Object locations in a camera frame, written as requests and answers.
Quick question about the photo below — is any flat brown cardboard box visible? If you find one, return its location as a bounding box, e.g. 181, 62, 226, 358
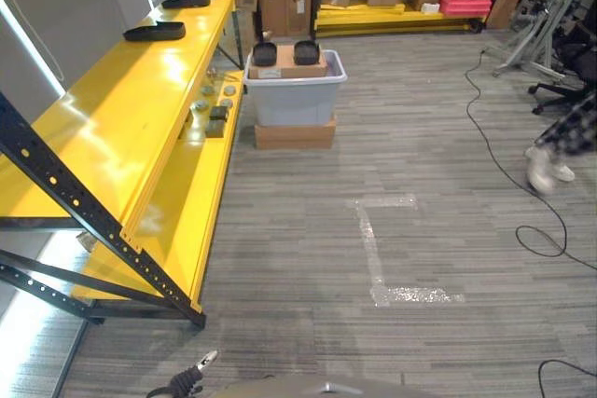
254, 116, 338, 151

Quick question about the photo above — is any long black floor cable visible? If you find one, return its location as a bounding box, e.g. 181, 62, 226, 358
464, 47, 597, 271

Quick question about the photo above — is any silver metal stand frame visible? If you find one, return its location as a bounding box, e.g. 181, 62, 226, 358
484, 0, 590, 80

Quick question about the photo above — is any long yellow shelf rack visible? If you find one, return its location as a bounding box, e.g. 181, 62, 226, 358
0, 0, 246, 330

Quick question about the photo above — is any grey plastic storage box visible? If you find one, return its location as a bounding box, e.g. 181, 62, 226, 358
243, 48, 349, 128

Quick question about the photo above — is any black office chair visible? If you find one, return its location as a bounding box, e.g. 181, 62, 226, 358
527, 20, 597, 116

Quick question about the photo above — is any pink plastic crate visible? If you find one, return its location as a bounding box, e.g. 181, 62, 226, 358
438, 0, 493, 17

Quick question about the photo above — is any cardboard box with white label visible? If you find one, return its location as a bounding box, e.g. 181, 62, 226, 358
248, 44, 328, 80

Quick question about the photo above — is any black cable loop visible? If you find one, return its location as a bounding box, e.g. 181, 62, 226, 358
537, 359, 597, 398

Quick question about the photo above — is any tall brown cardboard carton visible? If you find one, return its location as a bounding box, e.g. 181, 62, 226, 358
258, 0, 313, 37

